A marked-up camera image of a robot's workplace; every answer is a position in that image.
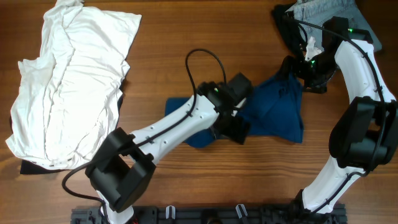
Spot white t-shirt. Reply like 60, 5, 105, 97
6, 1, 142, 170

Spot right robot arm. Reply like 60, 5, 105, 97
281, 16, 397, 223

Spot light blue denim jeans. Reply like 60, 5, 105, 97
286, 0, 382, 52

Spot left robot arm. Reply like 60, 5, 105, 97
85, 73, 253, 223

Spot left black camera cable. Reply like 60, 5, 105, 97
61, 48, 228, 224

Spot right black camera cable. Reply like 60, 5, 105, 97
279, 15, 386, 215

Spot black folded garment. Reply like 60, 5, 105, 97
271, 4, 308, 58

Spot dark blue t-shirt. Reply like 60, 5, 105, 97
184, 73, 304, 148

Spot black camera cable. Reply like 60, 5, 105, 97
279, 15, 386, 215
61, 48, 228, 224

